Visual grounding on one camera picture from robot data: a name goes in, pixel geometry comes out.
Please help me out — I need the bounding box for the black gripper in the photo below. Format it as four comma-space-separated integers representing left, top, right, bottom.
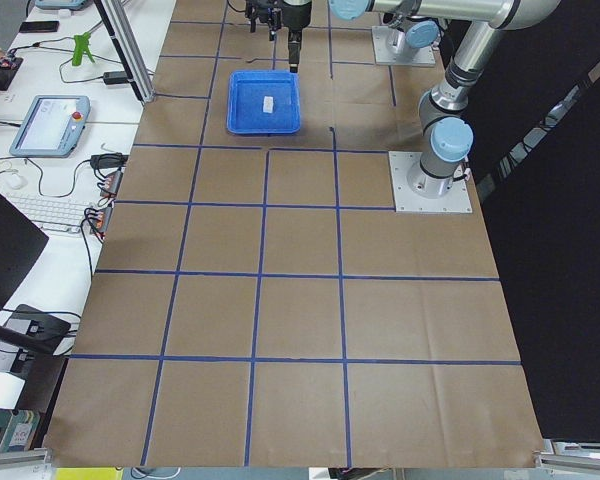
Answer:
245, 0, 282, 41
282, 0, 312, 73

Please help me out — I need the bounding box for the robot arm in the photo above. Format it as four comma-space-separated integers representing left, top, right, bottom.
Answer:
235, 1, 443, 73
329, 0, 559, 199

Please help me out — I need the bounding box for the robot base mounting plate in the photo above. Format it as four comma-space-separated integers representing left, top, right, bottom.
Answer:
388, 151, 473, 214

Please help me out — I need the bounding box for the blue plastic tray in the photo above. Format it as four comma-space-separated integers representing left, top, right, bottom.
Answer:
226, 70, 302, 135

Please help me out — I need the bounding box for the black power adapter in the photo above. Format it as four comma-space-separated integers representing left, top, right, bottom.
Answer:
102, 71, 128, 85
89, 152, 128, 169

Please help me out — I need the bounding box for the black smartphone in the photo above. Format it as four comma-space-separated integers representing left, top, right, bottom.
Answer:
19, 20, 60, 33

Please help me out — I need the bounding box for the teach pendant tablet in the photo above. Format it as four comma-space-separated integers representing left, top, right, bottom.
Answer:
9, 95, 91, 158

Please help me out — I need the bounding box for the brown paper table cover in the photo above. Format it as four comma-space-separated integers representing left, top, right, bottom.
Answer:
45, 1, 542, 468

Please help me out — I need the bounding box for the white keyboard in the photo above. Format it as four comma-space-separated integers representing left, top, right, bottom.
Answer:
5, 192, 93, 235

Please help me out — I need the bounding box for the white computer mouse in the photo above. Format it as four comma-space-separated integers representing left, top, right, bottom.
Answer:
5, 173, 27, 190

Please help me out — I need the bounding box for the black monitor screen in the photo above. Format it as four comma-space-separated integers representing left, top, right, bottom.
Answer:
0, 194, 48, 308

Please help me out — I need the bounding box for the black monitor stand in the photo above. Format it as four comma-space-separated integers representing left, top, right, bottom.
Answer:
0, 310, 71, 354

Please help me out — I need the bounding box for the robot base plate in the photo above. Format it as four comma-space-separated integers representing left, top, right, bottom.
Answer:
372, 26, 436, 68

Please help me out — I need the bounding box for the aluminium frame post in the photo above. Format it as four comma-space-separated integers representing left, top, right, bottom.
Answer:
94, 0, 155, 105

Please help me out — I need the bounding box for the green handled reacher grabber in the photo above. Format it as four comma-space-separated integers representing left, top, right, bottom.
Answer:
71, 31, 95, 67

